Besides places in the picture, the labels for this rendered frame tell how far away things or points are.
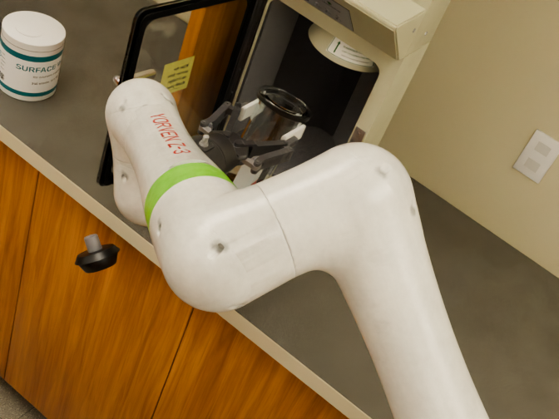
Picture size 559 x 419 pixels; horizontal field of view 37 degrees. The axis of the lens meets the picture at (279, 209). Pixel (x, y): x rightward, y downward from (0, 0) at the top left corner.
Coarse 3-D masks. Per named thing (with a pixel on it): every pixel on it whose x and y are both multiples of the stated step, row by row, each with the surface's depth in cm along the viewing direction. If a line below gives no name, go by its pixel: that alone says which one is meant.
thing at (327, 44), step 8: (312, 24) 167; (312, 32) 163; (320, 32) 161; (328, 32) 160; (312, 40) 162; (320, 40) 161; (328, 40) 160; (336, 40) 159; (320, 48) 161; (328, 48) 160; (336, 48) 159; (344, 48) 159; (352, 48) 158; (328, 56) 160; (336, 56) 159; (344, 56) 159; (352, 56) 159; (360, 56) 159; (344, 64) 159; (352, 64) 159; (360, 64) 160; (368, 64) 160; (376, 64) 161
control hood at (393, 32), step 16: (336, 0) 141; (352, 0) 137; (368, 0) 138; (384, 0) 140; (400, 0) 142; (352, 16) 143; (368, 16) 137; (384, 16) 136; (400, 16) 138; (416, 16) 141; (368, 32) 145; (384, 32) 139; (400, 32) 138; (384, 48) 146; (400, 48) 144
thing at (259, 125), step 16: (272, 96) 159; (288, 96) 159; (256, 112) 155; (272, 112) 152; (288, 112) 151; (304, 112) 156; (256, 128) 154; (272, 128) 153; (288, 128) 154; (240, 176) 158; (256, 176) 158; (272, 176) 161
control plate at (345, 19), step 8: (304, 0) 152; (312, 0) 149; (320, 0) 146; (328, 0) 143; (320, 8) 150; (328, 8) 147; (336, 8) 144; (344, 8) 142; (344, 16) 145; (344, 24) 149; (352, 24) 146
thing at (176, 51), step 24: (240, 0) 156; (168, 24) 145; (192, 24) 150; (216, 24) 155; (240, 24) 161; (144, 48) 144; (168, 48) 149; (192, 48) 155; (216, 48) 161; (144, 72) 149; (168, 72) 154; (192, 72) 160; (216, 72) 166; (192, 96) 166; (216, 96) 172; (192, 120) 171
